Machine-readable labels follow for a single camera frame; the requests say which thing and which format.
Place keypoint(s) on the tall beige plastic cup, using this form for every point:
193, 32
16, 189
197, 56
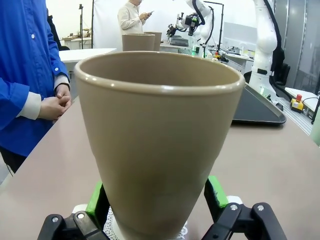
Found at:
158, 41
137, 43
160, 137

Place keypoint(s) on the person in blue shirt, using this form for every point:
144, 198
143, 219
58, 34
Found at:
25, 50

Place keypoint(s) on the white side table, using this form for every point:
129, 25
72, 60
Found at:
310, 92

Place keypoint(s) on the person's left forearm blue sleeve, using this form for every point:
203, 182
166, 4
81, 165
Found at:
58, 75

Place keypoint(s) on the aluminium profile base plate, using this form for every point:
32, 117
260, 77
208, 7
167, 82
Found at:
297, 122

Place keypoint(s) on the neighbouring robot gripper assembly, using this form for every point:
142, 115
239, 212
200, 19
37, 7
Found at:
187, 21

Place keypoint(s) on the person's left hand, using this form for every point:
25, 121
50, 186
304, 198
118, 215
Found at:
65, 93

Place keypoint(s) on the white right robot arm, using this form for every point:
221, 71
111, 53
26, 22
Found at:
265, 37

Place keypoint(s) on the yellow emergency stop box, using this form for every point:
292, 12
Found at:
296, 105

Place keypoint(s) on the person's right forearm blue sleeve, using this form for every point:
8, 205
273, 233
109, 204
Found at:
15, 105

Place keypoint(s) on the white lace paper coaster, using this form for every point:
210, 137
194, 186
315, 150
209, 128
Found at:
112, 228

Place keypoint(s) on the black frame stand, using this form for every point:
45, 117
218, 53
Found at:
222, 25

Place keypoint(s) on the white rounded table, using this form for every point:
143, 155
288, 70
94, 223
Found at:
85, 53

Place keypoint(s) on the pale green container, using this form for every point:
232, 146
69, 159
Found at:
316, 132

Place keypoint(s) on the white neighbouring robot arm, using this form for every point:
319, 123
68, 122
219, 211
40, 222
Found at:
206, 27

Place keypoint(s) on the person in beige shirt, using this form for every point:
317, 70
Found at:
128, 20

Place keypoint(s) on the black light stand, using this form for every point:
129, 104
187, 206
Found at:
81, 25

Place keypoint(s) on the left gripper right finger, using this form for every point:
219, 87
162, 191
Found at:
220, 197

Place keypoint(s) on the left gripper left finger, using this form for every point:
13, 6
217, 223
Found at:
96, 210

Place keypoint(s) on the cluttered workbench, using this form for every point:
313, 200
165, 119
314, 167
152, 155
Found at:
232, 60

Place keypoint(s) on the black plastic serving tray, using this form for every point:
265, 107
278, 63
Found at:
255, 110

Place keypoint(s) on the person's right hand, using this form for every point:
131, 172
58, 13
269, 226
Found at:
51, 108

